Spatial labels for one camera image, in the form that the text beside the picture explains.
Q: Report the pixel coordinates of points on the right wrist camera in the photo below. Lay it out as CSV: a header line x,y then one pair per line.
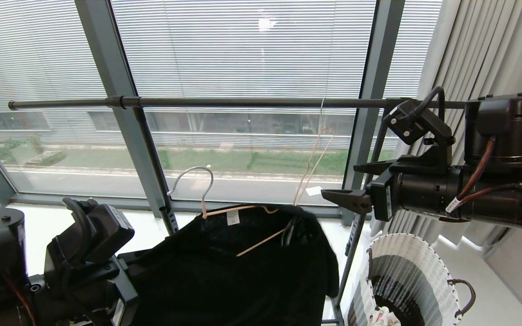
x,y
417,122

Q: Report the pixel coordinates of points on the black garment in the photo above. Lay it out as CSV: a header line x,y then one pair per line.
x,y
220,280

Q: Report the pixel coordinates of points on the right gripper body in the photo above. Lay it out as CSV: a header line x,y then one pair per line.
x,y
415,194

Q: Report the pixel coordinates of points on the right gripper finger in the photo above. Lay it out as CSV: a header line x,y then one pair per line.
x,y
374,166
347,199

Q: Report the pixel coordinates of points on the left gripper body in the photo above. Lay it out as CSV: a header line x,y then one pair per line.
x,y
107,290

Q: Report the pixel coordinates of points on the beige curtain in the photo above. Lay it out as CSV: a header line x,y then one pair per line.
x,y
492,45

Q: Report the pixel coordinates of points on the black clothes rack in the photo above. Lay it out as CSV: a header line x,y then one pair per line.
x,y
243,102

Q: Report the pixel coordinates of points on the white laundry basket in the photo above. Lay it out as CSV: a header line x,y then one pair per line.
x,y
406,258

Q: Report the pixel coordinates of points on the window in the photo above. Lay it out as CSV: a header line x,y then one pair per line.
x,y
252,45

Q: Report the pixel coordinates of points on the cream printed garment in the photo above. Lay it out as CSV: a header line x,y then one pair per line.
x,y
381,317

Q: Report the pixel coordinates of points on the pink clothes hanger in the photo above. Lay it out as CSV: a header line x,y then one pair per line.
x,y
261,243
321,118

